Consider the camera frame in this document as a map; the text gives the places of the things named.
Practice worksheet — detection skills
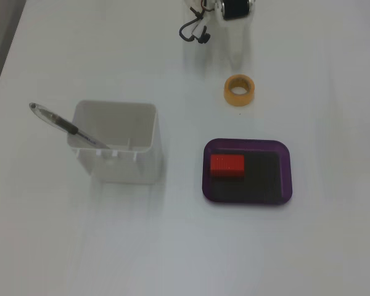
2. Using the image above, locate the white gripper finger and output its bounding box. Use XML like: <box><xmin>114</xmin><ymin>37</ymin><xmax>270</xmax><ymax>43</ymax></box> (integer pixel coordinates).
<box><xmin>182</xmin><ymin>17</ymin><xmax>213</xmax><ymax>71</ymax></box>
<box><xmin>227</xmin><ymin>23</ymin><xmax>252</xmax><ymax>72</ymax></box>

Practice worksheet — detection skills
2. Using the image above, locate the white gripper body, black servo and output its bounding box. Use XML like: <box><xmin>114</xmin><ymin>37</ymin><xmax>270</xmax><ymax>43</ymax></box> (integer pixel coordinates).
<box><xmin>213</xmin><ymin>0</ymin><xmax>257</xmax><ymax>30</ymax></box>

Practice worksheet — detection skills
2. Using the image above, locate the yellow tape roll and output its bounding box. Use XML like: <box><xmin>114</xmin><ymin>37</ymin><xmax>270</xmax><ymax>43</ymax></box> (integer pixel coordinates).
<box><xmin>223</xmin><ymin>73</ymin><xmax>257</xmax><ymax>108</ymax></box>

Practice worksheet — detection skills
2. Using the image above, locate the red rectangular block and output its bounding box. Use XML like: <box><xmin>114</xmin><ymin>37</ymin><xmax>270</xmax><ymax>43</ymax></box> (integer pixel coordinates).
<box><xmin>209</xmin><ymin>154</ymin><xmax>246</xmax><ymax>179</ymax></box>

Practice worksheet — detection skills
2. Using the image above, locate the purple metal tray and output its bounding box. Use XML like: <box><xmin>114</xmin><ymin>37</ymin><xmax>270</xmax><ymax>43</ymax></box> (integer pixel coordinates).
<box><xmin>201</xmin><ymin>138</ymin><xmax>294</xmax><ymax>206</ymax></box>

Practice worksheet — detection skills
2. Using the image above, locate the white plastic pen holder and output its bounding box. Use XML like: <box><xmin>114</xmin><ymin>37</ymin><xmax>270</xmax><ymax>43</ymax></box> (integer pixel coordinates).
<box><xmin>67</xmin><ymin>99</ymin><xmax>161</xmax><ymax>186</ymax></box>

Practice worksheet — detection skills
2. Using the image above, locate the black ballpoint pen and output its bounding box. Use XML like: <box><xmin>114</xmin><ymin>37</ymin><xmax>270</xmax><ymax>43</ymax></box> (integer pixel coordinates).
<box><xmin>28</xmin><ymin>102</ymin><xmax>112</xmax><ymax>150</ymax></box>

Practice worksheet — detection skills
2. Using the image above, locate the black cable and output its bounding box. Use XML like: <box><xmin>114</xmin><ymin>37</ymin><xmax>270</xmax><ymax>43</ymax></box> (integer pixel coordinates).
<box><xmin>179</xmin><ymin>5</ymin><xmax>208</xmax><ymax>43</ymax></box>

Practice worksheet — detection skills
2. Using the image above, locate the red and white wire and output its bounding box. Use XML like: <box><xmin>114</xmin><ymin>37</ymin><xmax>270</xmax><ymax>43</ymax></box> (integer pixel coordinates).
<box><xmin>189</xmin><ymin>0</ymin><xmax>218</xmax><ymax>15</ymax></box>

